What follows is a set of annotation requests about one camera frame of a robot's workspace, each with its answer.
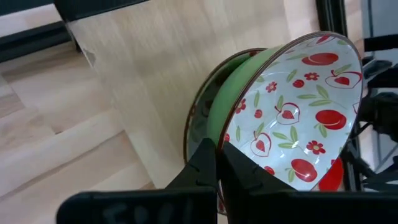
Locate floral mini bowl green outside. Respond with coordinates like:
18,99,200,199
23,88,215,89
206,30,364,192
182,47,268,166

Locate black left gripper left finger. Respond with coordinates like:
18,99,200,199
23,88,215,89
55,138,218,224

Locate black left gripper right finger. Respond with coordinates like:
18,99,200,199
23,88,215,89
220,141,398,224

